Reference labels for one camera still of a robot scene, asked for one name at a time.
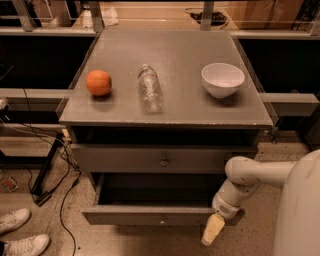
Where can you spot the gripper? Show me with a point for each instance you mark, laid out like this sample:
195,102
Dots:
224,207

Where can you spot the grey drawer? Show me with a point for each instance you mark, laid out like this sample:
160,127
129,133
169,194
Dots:
157,159
156,199

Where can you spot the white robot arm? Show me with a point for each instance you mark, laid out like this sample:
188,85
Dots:
298,220

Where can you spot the grey drawer cabinet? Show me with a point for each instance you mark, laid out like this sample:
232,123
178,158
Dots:
189,116

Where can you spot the grey top drawer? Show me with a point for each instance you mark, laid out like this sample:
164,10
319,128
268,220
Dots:
157,159

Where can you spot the white ceramic bowl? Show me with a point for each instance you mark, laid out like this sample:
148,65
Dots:
222,80

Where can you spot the clear plastic water bottle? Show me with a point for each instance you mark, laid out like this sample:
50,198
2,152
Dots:
150,89

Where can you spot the black metal stand leg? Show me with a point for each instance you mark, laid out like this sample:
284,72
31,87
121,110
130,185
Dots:
39,196

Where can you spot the orange ball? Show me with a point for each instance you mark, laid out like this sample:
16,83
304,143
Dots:
98,83

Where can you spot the white sneaker lower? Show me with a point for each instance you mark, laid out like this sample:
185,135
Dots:
31,246

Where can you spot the white sneaker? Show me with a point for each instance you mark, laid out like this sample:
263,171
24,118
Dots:
31,246
14,220

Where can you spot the white sneaker upper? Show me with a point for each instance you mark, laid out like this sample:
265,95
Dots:
14,220

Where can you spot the small red floor object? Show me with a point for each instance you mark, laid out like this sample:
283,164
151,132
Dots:
10,184

